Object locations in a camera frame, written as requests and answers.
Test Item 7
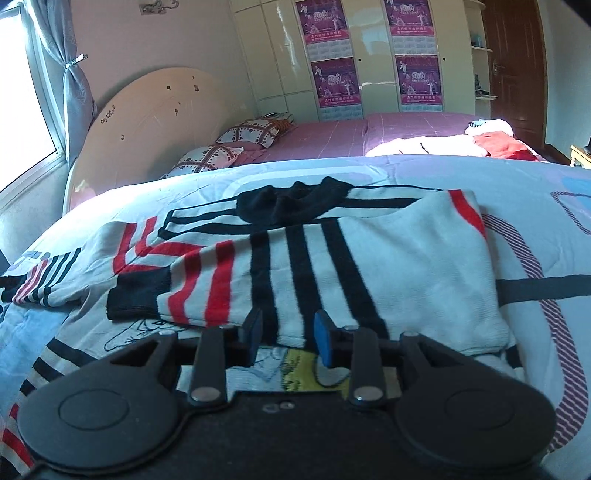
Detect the white cloth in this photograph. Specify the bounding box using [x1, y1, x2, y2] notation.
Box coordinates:
[464, 119, 515, 139]

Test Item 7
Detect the purple wall poster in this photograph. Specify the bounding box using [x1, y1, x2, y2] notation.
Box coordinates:
[385, 0, 437, 56]
[295, 0, 354, 61]
[394, 54, 444, 113]
[310, 58, 358, 121]

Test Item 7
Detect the cream round headboard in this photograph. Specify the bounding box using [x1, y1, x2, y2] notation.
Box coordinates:
[62, 67, 259, 217]

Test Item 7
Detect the striped knit sweater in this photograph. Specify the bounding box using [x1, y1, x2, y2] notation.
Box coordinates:
[0, 176, 518, 355]

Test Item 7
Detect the red cloth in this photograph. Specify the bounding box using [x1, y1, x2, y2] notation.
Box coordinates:
[473, 131, 539, 162]

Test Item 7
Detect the brown wooden door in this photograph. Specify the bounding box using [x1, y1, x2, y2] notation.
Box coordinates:
[480, 0, 548, 153]

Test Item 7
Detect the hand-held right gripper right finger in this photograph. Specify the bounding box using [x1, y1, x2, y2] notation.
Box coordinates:
[314, 310, 481, 408]

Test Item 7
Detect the window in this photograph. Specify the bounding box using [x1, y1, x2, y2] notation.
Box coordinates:
[0, 0, 70, 204]

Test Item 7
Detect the heart print pillow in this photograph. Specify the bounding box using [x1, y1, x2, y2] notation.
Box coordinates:
[216, 117, 296, 149]
[159, 145, 245, 180]

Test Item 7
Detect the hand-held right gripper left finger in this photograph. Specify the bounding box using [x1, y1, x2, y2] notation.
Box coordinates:
[108, 308, 264, 408]

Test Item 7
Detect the cream wardrobe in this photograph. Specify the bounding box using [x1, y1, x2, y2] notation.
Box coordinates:
[228, 0, 492, 123]

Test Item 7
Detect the grey curtain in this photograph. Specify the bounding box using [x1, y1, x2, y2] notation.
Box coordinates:
[21, 0, 100, 162]

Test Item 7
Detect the printed blanket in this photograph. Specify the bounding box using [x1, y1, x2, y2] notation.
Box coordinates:
[0, 154, 591, 480]

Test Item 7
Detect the cream corner shelf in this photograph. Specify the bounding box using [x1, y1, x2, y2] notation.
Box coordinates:
[464, 0, 499, 114]

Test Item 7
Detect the pink bedsheet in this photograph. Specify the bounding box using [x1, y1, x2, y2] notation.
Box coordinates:
[231, 112, 550, 163]

